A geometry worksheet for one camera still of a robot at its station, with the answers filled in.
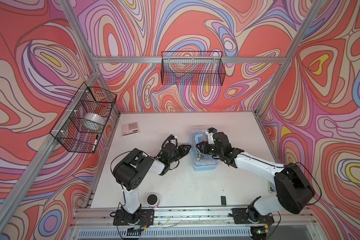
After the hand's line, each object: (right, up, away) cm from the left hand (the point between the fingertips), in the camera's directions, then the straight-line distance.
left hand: (193, 147), depth 90 cm
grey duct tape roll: (-48, +15, -20) cm, 55 cm away
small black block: (+15, -27, -12) cm, 33 cm away
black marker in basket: (-49, +6, -18) cm, 53 cm away
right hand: (+3, -1, -3) cm, 4 cm away
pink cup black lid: (-22, -25, -16) cm, 37 cm away
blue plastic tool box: (+4, -7, -7) cm, 11 cm away
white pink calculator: (-45, +11, +18) cm, 50 cm away
